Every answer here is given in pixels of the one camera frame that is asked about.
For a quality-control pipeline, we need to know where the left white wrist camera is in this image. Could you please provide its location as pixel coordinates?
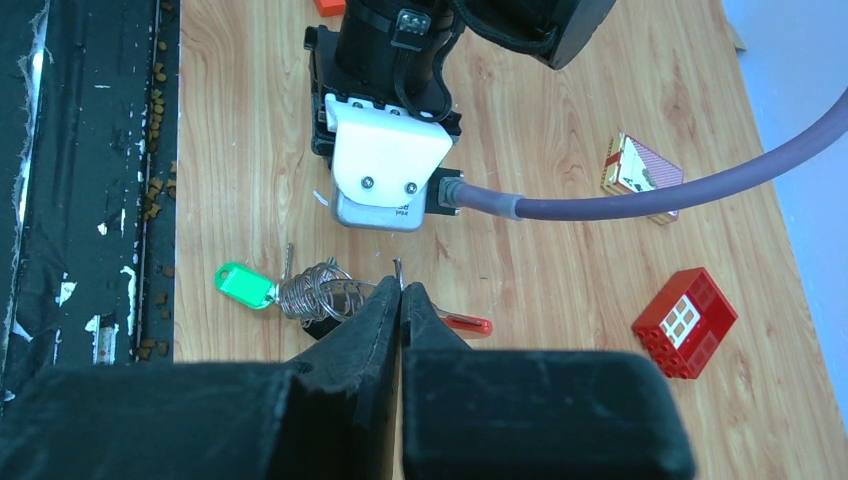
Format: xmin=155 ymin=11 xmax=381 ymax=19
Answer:
xmin=324 ymin=93 xmax=454 ymax=232

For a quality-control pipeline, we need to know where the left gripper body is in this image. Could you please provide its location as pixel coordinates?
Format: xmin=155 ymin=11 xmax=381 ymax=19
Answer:
xmin=304 ymin=26 xmax=461 ymax=174

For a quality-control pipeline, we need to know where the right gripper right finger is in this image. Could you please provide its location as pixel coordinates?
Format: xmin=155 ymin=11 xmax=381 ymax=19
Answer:
xmin=400 ymin=283 xmax=696 ymax=479

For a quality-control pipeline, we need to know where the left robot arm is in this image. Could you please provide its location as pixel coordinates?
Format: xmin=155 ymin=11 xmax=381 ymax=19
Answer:
xmin=304 ymin=0 xmax=614 ymax=160

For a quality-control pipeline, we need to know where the green tag key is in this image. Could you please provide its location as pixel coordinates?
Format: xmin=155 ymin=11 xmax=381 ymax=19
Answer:
xmin=214 ymin=262 xmax=276 ymax=310

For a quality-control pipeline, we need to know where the playing card box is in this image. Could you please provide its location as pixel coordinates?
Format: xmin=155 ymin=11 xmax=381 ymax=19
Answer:
xmin=601 ymin=132 xmax=684 ymax=195

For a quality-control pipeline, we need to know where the red rectangular block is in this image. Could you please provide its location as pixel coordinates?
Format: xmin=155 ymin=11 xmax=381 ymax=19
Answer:
xmin=313 ymin=0 xmax=347 ymax=17

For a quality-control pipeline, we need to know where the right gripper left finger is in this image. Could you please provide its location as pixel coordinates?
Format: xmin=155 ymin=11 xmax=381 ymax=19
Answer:
xmin=1 ymin=277 xmax=401 ymax=479

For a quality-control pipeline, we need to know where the red window brick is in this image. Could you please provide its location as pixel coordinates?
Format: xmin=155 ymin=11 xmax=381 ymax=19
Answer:
xmin=631 ymin=267 xmax=738 ymax=380

